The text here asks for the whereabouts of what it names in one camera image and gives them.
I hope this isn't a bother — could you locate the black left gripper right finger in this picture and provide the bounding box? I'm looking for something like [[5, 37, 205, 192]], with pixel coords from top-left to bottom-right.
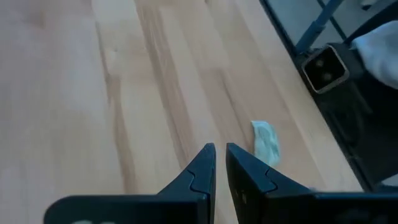
[[225, 142, 398, 224]]

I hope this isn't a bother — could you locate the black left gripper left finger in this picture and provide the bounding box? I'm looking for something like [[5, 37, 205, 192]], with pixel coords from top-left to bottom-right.
[[43, 142, 217, 224]]

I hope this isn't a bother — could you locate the green white sweetener packet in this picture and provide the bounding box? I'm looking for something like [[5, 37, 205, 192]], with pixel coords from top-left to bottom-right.
[[250, 120, 282, 167]]

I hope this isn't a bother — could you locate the grey metal bar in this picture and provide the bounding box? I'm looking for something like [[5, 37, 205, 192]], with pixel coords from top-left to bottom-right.
[[294, 0, 345, 55]]

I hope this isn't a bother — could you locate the white flat object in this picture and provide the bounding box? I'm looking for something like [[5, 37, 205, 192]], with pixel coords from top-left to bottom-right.
[[350, 20, 398, 91]]

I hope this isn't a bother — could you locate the black metal table frame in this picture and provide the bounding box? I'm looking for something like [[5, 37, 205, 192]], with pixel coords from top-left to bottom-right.
[[259, 0, 398, 194]]

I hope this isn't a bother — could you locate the black frame bracket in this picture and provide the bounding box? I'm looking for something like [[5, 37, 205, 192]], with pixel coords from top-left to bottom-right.
[[300, 43, 351, 95]]

